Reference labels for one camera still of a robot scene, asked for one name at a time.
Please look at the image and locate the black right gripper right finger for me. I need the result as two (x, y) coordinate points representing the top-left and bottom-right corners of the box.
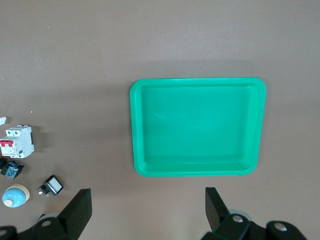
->
(199, 187), (307, 240)

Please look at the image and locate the white circuit breaker red switch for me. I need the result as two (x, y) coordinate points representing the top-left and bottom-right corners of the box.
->
(0, 124), (35, 159)

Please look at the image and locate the brown table mat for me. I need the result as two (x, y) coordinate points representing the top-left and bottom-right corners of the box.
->
(0, 0), (320, 240)

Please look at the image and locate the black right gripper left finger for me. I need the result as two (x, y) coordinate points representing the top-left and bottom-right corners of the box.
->
(0, 188), (93, 240)

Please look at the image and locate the blue dome buzzer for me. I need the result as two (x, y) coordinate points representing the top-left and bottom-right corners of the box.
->
(1, 184), (31, 208)

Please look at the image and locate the black square push button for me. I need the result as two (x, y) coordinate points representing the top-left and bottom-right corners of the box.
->
(37, 175), (64, 197)

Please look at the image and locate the black orange mushroom switch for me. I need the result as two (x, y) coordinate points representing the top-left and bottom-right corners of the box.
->
(0, 157), (25, 180)

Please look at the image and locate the green plastic tray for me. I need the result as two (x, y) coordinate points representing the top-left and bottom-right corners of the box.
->
(129, 76), (267, 178)

